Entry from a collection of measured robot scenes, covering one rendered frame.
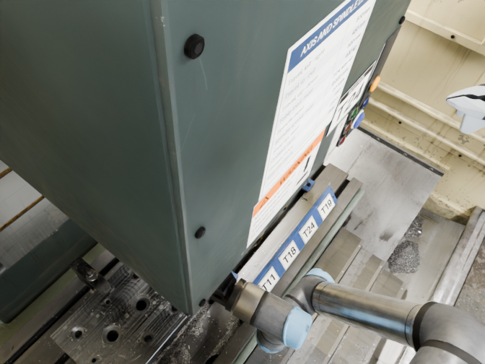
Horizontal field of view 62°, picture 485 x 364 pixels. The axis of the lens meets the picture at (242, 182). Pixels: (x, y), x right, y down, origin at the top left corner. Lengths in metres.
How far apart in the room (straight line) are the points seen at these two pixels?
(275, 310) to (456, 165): 1.05
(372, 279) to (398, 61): 0.76
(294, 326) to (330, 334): 0.56
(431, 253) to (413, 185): 0.28
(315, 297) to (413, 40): 0.89
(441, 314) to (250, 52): 0.58
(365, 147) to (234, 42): 1.49
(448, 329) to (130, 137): 0.56
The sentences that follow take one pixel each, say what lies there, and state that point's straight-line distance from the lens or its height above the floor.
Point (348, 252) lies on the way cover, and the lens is 1.53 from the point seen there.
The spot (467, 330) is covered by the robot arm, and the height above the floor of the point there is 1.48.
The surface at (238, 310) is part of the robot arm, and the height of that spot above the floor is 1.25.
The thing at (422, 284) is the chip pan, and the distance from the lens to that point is 1.66.
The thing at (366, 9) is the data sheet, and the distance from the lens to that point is 0.42.
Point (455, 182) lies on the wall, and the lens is 1.73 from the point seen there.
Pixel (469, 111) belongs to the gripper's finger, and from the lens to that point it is 0.70.
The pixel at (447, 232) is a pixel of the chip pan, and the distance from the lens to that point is 1.82.
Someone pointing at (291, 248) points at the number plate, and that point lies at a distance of 1.24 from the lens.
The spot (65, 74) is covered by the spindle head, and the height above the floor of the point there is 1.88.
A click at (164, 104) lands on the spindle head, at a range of 0.21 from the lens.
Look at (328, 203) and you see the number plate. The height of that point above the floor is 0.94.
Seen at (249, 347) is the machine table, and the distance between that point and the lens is 1.21.
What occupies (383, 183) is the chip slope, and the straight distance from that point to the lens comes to 1.66.
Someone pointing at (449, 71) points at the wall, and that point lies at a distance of 1.46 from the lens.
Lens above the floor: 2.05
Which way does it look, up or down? 55 degrees down
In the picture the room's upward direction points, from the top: 7 degrees clockwise
